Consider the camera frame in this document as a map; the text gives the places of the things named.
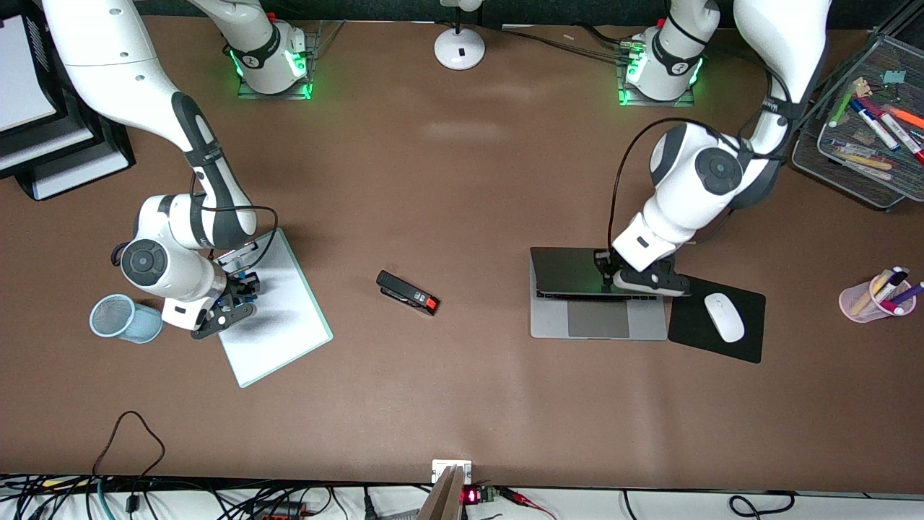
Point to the yellow pen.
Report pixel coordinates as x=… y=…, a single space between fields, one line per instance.
x=870 y=292

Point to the white paper sheet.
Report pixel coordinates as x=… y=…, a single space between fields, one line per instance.
x=289 y=339

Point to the purple marker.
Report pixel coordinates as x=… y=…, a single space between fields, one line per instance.
x=911 y=292

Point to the pink pen cup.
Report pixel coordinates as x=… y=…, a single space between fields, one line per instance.
x=859 y=300

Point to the white marker black cap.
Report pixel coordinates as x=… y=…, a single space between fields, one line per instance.
x=895 y=280

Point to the white paper stack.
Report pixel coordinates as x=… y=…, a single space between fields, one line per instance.
x=22 y=79

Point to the teal clipboard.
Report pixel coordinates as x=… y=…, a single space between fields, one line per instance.
x=245 y=250

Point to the white marker blue cap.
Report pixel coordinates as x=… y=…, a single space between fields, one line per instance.
x=873 y=124

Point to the red clip lead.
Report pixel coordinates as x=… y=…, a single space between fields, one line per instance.
x=516 y=495

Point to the black stapler red tip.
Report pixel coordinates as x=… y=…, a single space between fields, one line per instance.
x=404 y=290

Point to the black stacked letter tray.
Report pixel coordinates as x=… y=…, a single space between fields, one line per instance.
x=119 y=152

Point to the white marker red cap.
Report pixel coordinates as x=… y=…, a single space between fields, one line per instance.
x=895 y=130

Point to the black orange power strip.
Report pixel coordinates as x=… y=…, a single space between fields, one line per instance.
x=278 y=511

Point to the light blue mesh cup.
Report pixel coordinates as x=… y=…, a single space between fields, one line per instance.
x=115 y=321

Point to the black mesh desk organizer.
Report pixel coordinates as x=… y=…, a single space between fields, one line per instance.
x=816 y=155

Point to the small wooden piece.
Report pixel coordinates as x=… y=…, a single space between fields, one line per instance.
x=863 y=87

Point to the black mouse pad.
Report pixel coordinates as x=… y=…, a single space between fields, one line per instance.
x=693 y=325

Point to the white mounting plate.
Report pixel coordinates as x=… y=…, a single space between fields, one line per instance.
x=437 y=471

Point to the pink marker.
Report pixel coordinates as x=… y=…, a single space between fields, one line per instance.
x=891 y=308

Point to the orange marker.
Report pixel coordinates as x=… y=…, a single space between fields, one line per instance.
x=906 y=117

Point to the teal binder clip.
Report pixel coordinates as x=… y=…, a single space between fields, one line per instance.
x=894 y=76

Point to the white round lamp base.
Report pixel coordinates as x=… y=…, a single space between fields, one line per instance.
x=460 y=50

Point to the green marker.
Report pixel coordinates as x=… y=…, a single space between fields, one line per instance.
x=841 y=108

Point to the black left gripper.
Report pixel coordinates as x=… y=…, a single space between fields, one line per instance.
x=605 y=264

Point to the yellow highlighter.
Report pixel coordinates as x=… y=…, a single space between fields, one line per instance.
x=866 y=160

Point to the white computer mouse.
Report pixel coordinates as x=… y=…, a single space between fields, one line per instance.
x=724 y=318

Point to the black scissors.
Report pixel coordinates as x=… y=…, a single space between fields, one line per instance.
x=113 y=253

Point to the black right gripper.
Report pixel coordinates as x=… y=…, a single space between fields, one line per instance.
x=235 y=287

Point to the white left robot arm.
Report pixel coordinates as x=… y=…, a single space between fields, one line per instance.
x=707 y=173

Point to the silver laptop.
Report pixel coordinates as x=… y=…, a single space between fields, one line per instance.
x=599 y=318

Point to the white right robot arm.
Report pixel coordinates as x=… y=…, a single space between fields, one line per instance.
x=108 y=65

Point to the red digit display board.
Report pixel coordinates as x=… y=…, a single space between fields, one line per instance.
x=471 y=496

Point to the grey camera post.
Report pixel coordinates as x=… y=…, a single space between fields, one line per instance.
x=444 y=502

